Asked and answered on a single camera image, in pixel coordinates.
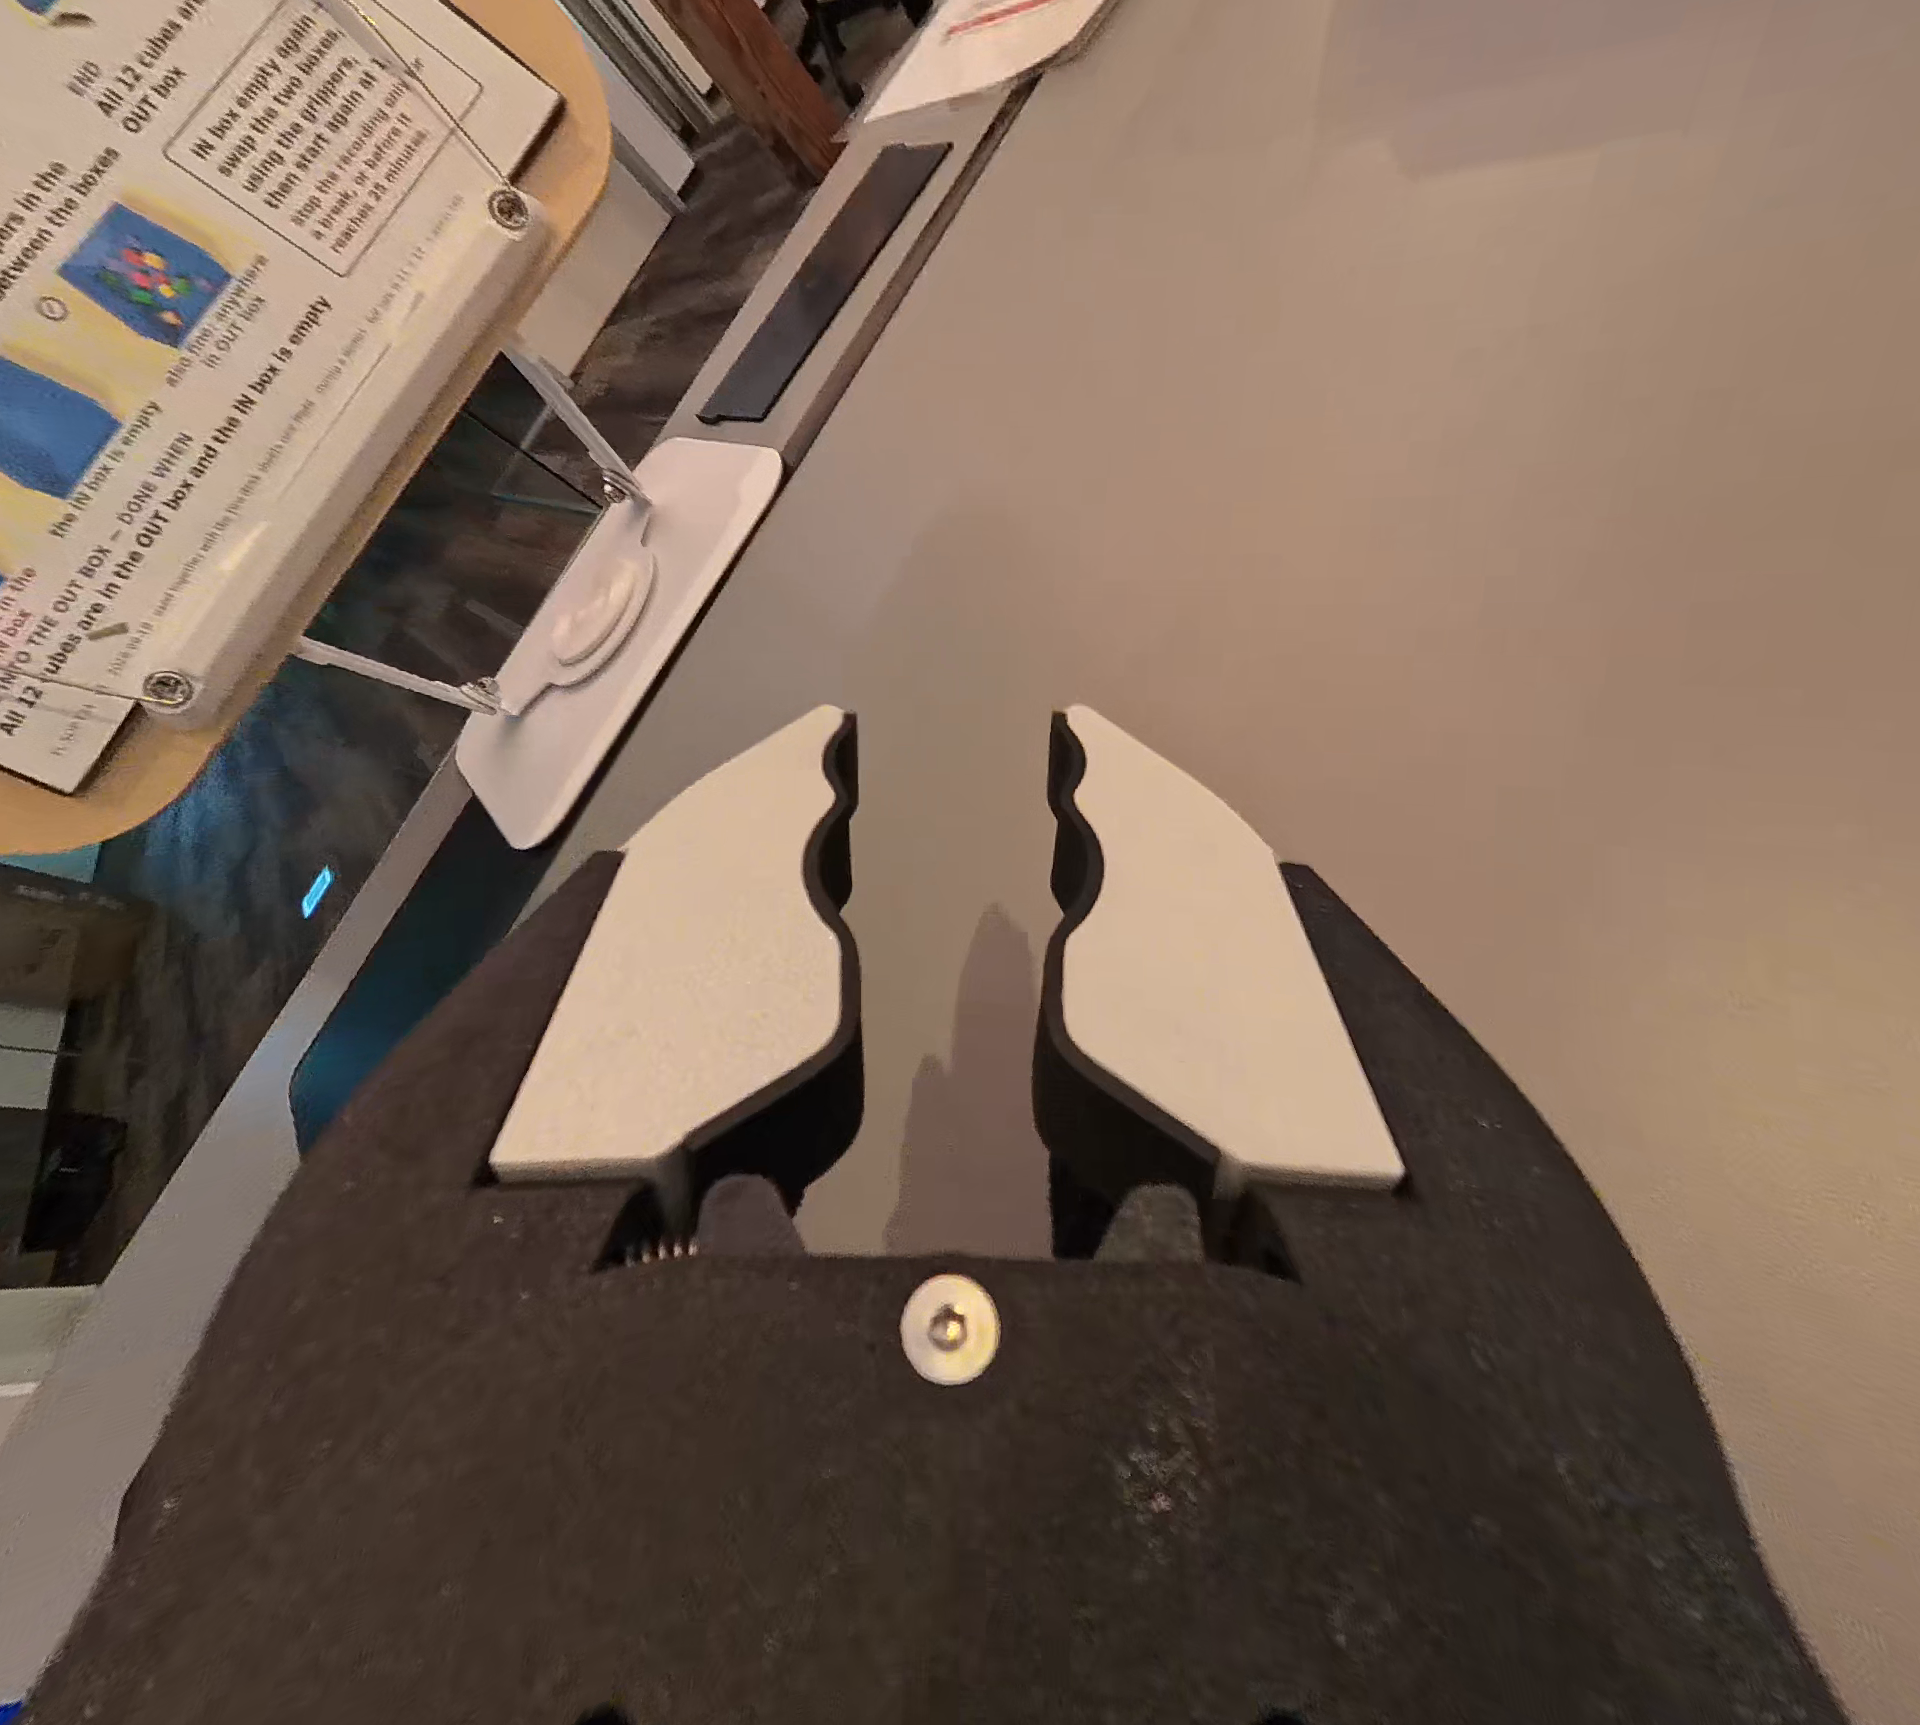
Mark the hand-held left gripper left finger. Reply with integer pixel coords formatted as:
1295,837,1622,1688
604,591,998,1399
486,705,868,1225

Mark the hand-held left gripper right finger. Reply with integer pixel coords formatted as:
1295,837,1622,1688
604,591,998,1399
1031,705,1410,1232

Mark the dark low cabinet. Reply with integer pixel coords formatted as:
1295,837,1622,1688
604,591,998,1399
0,1110,137,1292

